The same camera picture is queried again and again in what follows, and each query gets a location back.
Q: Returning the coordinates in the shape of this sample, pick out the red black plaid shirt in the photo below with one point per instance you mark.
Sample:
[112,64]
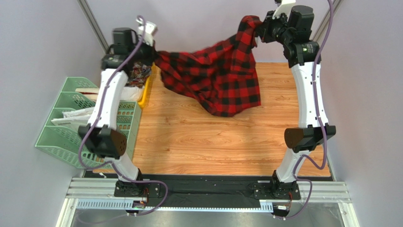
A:
[221,78]

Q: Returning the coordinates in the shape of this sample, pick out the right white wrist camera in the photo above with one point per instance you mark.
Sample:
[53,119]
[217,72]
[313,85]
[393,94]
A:
[283,7]

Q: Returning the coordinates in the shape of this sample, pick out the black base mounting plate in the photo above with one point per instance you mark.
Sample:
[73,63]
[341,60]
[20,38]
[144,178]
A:
[206,191]

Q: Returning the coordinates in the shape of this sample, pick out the green plastic file rack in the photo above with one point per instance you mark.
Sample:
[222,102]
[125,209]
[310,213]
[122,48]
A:
[59,137]

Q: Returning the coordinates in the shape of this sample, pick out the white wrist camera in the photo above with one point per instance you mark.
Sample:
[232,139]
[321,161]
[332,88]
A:
[146,31]
[283,7]

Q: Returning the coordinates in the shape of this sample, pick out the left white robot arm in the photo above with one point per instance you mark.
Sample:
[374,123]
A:
[101,135]

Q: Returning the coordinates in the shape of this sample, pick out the multicolour plaid shirt in bin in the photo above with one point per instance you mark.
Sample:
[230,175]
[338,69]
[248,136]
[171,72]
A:
[139,75]

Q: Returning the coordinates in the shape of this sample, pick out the white cloth in bin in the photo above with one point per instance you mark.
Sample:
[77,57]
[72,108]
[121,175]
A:
[132,94]

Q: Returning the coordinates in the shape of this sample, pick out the aluminium rail frame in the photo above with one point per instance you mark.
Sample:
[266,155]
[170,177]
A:
[89,202]

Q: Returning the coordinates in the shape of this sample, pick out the brown book in rack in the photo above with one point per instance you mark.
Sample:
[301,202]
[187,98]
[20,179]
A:
[90,93]

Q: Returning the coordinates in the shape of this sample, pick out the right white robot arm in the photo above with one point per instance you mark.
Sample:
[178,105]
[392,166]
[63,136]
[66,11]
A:
[290,25]

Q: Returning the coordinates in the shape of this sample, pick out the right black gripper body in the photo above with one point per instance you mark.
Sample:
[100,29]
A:
[266,27]

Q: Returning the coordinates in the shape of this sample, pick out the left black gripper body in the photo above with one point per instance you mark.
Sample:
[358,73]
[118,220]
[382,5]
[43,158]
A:
[145,53]

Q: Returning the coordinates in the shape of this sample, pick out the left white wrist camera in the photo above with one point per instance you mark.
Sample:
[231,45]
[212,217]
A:
[146,31]

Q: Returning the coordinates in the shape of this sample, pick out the yellow plastic bin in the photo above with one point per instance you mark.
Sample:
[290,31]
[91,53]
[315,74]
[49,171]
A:
[148,87]

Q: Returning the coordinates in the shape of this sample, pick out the papers in file rack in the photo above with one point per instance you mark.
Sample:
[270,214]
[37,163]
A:
[73,119]

